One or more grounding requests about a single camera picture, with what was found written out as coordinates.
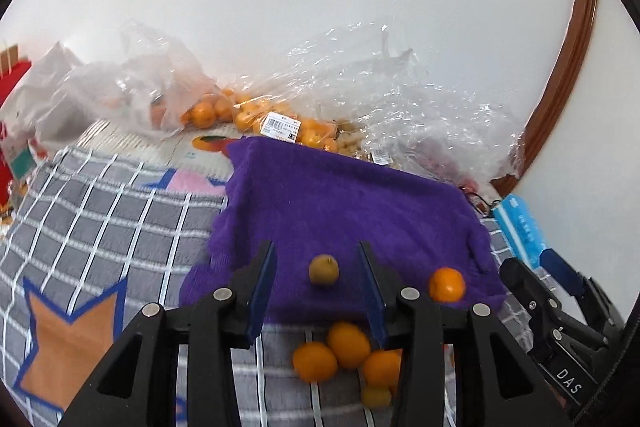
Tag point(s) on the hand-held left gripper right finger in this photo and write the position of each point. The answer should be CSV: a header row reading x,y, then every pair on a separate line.
x,y
372,302

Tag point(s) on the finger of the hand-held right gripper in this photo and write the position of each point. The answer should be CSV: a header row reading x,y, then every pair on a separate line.
x,y
557,264
522,282

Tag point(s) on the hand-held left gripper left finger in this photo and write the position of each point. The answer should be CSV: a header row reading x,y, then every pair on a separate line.
x,y
262,292

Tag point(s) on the small green fruit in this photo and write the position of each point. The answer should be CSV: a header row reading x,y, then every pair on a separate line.
x,y
375,396
323,270

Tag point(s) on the bag of red fruits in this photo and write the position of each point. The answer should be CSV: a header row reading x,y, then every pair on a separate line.
x,y
450,167

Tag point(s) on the bag of pale small fruits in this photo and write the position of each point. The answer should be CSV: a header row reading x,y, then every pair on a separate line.
x,y
347,139

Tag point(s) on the blue tissue pack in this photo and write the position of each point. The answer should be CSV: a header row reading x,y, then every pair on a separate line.
x,y
520,222

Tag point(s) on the small orange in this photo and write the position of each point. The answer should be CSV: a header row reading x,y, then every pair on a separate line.
x,y
446,285

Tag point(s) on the purple towel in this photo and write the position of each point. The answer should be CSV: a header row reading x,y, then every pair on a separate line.
x,y
350,197

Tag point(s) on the printed play mat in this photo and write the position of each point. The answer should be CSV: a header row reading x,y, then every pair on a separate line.
x,y
200,167

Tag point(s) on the grey checked blanket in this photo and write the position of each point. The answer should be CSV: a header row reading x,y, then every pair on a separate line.
x,y
100,217

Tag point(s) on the clear bag of oranges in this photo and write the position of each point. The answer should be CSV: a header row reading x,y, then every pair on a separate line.
x,y
205,114

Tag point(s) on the large clear plastic bag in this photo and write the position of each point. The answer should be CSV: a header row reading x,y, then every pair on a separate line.
x,y
425,107

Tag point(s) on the translucent plastic bag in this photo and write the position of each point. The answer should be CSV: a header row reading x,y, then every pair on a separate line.
x,y
150,82

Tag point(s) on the white plastic bag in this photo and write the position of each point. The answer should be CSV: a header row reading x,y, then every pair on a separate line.
x,y
55,87

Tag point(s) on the red printed package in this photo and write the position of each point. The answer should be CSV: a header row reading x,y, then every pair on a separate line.
x,y
10,82

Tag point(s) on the brown wooden frame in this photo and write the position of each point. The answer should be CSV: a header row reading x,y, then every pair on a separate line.
x,y
575,57

